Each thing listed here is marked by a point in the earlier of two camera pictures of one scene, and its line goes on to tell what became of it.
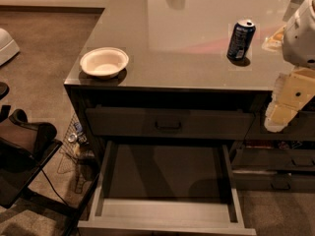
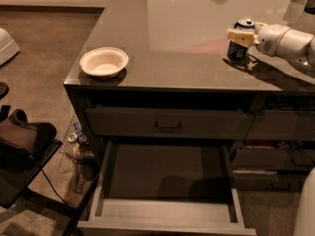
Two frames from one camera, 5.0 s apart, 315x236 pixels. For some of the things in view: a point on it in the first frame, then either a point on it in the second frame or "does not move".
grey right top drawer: x=300 y=128 does not move
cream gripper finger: x=290 y=93 -> x=260 y=25
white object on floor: x=8 y=46 does not move
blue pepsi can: x=240 y=39 does not move
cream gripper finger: x=282 y=108 -> x=246 y=38
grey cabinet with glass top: x=186 y=66 does not move
